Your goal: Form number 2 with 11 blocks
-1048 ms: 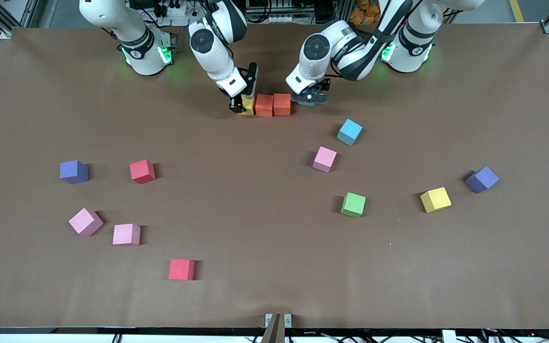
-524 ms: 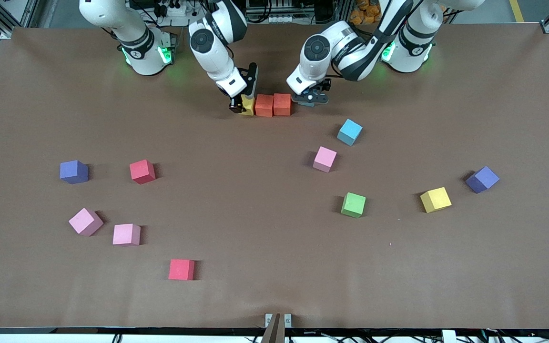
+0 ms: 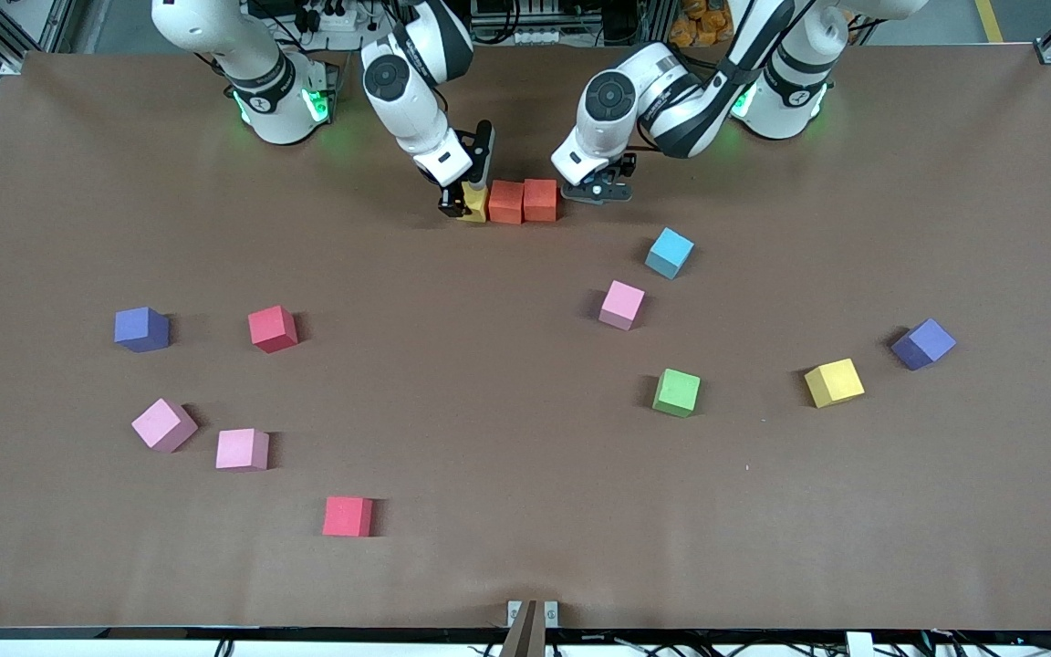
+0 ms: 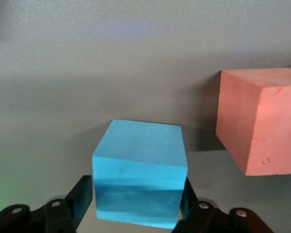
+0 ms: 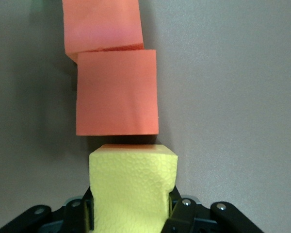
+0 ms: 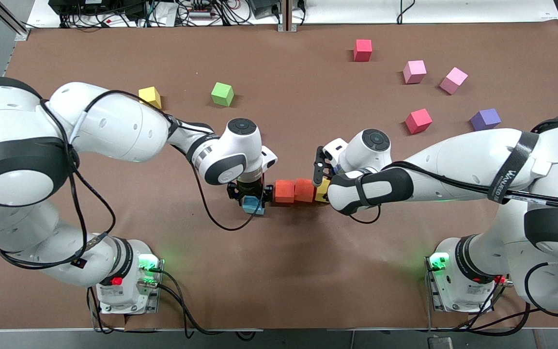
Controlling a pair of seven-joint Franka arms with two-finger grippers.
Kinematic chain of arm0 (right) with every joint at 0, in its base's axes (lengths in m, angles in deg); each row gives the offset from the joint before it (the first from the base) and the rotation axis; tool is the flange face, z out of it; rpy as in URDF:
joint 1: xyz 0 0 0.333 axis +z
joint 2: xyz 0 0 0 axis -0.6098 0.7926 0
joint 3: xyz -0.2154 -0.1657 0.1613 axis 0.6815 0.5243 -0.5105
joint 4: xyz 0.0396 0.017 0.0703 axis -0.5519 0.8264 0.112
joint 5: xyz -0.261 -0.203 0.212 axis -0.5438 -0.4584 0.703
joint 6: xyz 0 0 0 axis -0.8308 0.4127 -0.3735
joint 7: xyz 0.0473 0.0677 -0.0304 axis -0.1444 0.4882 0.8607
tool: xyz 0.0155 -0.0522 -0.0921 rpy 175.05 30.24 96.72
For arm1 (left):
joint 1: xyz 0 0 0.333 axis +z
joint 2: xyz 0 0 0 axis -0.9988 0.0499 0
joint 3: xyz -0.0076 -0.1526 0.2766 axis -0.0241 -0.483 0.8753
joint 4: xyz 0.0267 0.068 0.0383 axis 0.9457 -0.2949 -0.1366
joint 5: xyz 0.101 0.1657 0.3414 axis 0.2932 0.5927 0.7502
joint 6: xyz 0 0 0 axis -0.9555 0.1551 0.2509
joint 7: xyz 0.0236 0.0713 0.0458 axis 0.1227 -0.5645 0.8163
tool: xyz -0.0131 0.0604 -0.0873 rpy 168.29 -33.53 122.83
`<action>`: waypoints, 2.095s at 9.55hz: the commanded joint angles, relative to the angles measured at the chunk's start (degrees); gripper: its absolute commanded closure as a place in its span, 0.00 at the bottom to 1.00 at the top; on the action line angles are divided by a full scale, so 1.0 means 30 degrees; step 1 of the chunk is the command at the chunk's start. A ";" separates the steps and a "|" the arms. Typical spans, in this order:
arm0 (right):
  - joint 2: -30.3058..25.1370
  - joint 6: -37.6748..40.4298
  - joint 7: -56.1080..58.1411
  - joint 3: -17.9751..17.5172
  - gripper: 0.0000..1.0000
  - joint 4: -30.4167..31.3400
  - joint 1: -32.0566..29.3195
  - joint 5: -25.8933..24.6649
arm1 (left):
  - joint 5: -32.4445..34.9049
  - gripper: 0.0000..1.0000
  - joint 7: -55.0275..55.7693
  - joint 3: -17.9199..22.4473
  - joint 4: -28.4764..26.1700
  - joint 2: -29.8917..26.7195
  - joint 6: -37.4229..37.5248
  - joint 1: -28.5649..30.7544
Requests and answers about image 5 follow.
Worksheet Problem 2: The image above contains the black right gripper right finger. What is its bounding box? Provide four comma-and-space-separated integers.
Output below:
161, 185, 264, 233

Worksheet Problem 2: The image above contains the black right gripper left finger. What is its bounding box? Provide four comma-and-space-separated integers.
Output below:
0, 186, 96, 233

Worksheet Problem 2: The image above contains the yellow foam block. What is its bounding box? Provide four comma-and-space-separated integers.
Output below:
88, 143, 179, 233

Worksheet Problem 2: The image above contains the orange foam block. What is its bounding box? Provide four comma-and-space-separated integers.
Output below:
62, 0, 145, 64
75, 49, 160, 136

